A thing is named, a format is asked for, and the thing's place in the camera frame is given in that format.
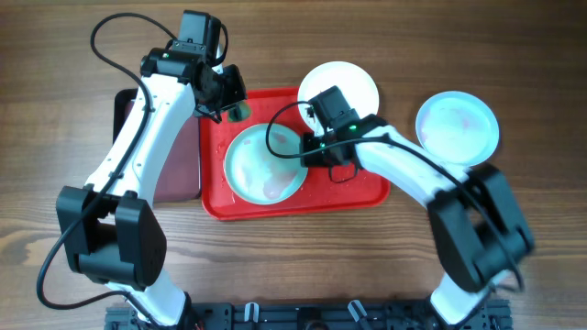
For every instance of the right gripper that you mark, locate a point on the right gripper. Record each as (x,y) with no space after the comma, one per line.
(314,159)

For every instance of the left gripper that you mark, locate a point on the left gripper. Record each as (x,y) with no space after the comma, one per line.
(239,93)

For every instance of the green yellow sponge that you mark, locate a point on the green yellow sponge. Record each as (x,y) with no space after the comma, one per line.
(240,112)

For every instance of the white plate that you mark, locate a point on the white plate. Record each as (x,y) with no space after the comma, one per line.
(356,85)

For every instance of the light blue plate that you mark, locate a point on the light blue plate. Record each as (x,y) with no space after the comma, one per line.
(458,127)
(255,174)

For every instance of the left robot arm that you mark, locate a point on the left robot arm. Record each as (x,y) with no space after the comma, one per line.
(108,229)

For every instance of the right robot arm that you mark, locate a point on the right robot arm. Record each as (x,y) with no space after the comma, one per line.
(480,232)

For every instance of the red plastic tray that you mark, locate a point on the red plastic tray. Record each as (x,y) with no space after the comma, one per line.
(317,194)

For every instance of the black tray with water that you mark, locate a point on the black tray with water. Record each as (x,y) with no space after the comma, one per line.
(180,178)

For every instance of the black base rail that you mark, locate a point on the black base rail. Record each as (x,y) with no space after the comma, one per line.
(393,315)

